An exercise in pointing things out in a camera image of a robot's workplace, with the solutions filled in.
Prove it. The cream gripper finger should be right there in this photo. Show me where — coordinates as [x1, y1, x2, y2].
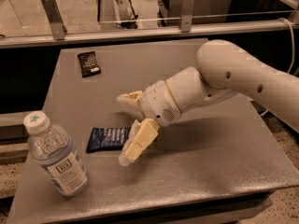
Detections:
[117, 91, 143, 112]
[119, 118, 160, 166]

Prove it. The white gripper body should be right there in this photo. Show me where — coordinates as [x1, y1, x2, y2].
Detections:
[140, 80, 181, 127]

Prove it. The blue rxbar blueberry wrapper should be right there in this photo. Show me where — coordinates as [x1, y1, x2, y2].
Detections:
[86, 127, 131, 153]

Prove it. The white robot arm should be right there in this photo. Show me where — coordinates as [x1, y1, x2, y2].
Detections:
[118, 39, 299, 166]

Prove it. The clear plastic water bottle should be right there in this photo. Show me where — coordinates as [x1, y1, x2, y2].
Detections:
[23, 111, 88, 197]

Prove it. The black snack bar wrapper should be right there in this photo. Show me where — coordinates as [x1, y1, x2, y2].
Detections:
[78, 51, 101, 77]

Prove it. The grey table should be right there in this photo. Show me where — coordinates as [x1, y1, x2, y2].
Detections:
[7, 39, 299, 224]

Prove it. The horizontal metal rail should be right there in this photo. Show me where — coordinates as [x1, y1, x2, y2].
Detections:
[0, 20, 288, 49]

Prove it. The left metal rail bracket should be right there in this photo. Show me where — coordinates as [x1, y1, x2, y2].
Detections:
[41, 0, 67, 40]

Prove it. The metal rail bracket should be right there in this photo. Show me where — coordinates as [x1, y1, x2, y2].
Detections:
[180, 0, 194, 33]
[41, 0, 67, 40]

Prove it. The right metal rail bracket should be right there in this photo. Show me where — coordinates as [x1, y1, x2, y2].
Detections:
[180, 0, 194, 33]

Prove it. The white cable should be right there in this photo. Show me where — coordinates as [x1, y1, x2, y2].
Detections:
[259, 17, 297, 118]

